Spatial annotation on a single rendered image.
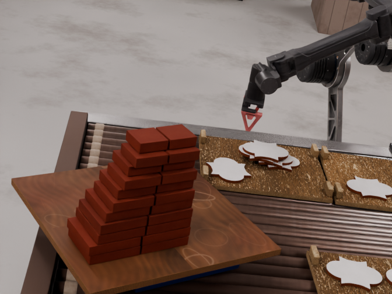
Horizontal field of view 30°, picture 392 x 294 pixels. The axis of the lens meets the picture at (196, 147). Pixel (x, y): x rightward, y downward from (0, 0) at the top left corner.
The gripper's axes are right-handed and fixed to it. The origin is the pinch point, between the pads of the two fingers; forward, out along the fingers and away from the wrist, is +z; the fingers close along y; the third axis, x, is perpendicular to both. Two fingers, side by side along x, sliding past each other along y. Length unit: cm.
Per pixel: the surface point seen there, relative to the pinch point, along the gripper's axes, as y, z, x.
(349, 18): 515, 89, -87
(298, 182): -12.6, 11.4, -18.9
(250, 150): -4.3, 7.7, -2.3
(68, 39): 353, 111, 155
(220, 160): -9.6, 10.8, 6.7
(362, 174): 2.2, 11.2, -40.5
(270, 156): -5.8, 7.6, -9.1
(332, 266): -58, 10, -28
